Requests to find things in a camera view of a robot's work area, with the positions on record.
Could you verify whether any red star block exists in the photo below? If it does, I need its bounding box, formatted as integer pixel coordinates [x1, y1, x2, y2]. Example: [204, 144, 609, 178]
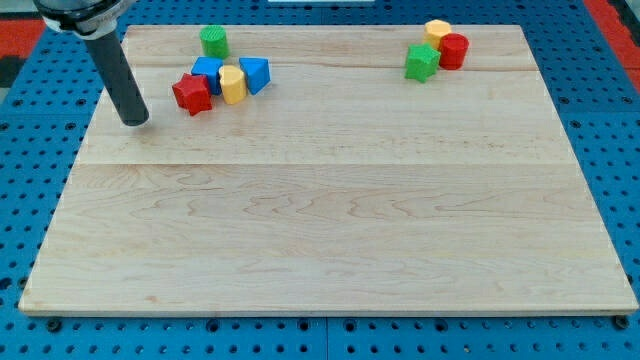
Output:
[172, 73, 213, 116]

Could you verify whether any green cylinder block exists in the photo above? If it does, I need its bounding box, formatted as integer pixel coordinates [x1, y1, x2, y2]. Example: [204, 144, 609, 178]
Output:
[199, 25, 230, 60]

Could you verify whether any green star block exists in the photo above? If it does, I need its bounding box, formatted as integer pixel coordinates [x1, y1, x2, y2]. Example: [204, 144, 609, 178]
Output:
[404, 43, 441, 83]

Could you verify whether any yellow hexagon block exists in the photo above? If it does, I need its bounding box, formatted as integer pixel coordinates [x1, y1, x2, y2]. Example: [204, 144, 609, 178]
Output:
[422, 19, 452, 50]

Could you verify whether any wooden board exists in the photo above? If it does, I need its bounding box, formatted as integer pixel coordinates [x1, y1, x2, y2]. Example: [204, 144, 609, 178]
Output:
[19, 25, 638, 317]

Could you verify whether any yellow heart block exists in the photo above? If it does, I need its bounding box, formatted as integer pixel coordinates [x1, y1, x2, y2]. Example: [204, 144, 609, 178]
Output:
[219, 65, 247, 105]

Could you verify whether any red cylinder block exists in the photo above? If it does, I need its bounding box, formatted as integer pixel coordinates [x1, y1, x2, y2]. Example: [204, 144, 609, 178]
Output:
[439, 33, 469, 70]

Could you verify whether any blue triangle block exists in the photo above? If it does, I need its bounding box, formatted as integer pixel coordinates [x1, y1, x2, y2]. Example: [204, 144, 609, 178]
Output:
[239, 57, 271, 95]

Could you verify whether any blue cube block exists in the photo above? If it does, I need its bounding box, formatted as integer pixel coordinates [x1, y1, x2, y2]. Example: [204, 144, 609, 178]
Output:
[191, 56, 224, 96]

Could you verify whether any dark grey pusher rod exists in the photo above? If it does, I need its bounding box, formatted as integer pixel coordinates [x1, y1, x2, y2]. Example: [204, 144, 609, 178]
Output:
[85, 30, 149, 126]

